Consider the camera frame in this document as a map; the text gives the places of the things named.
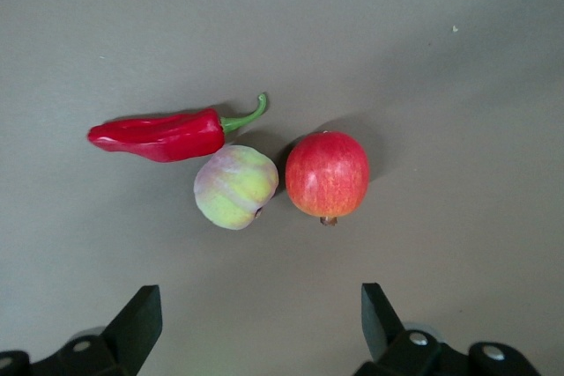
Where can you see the red chili pepper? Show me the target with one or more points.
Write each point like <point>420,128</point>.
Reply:
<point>163,138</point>

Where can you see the yellow pink peach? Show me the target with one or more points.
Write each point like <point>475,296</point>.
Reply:
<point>233,189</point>

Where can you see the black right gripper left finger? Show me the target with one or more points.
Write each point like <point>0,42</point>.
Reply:
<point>128,327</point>

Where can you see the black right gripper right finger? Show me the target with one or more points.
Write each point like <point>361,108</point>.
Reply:
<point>383,327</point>

